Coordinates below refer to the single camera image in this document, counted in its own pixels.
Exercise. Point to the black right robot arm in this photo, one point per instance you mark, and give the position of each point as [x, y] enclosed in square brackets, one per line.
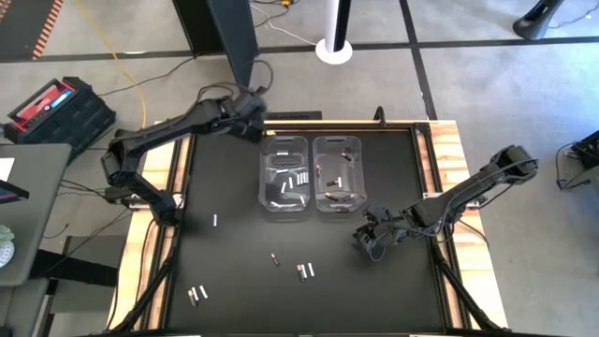
[477, 182]

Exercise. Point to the black equipment stand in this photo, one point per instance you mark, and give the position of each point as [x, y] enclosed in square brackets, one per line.
[585, 154]

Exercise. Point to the grey side desk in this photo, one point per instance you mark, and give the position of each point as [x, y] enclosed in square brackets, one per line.
[37, 224]

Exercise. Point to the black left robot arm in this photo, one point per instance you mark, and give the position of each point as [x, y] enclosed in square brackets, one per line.
[154, 136]

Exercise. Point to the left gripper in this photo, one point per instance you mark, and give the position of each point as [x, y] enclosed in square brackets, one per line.
[252, 117]

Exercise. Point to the black power brick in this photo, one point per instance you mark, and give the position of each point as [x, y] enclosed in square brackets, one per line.
[114, 195]

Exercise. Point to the white paper sheet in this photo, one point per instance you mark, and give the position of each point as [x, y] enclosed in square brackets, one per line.
[4, 168]

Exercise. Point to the black partition panel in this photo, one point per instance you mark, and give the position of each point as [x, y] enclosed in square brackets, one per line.
[234, 37]

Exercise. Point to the black orange striped floor mat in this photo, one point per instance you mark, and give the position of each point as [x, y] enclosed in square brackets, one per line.
[23, 28]

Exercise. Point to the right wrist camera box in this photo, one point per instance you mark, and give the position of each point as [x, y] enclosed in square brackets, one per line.
[378, 213]

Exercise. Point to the black red tool case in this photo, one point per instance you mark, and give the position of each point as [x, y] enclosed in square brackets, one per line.
[70, 117]

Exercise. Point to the silver frame bracket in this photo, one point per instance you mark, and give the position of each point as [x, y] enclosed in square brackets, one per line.
[140, 204]
[431, 195]

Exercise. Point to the black curved object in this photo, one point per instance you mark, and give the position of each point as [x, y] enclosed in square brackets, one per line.
[380, 117]

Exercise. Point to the dark tablet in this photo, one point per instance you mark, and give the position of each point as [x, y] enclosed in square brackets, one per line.
[9, 192]

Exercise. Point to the black office chair base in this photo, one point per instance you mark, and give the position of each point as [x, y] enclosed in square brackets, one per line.
[538, 21]

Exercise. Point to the white black pole stand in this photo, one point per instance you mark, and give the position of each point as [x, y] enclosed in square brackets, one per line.
[333, 51]

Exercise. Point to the clear plastic bin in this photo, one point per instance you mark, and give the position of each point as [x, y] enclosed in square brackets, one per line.
[269, 196]
[356, 187]

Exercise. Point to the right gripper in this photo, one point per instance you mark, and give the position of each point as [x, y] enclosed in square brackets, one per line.
[388, 230]

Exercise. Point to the black metal rig frame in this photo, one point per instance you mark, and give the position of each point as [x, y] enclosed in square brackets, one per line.
[149, 285]

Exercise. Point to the large black copper battery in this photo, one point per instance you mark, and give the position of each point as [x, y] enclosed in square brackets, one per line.
[299, 273]
[346, 197]

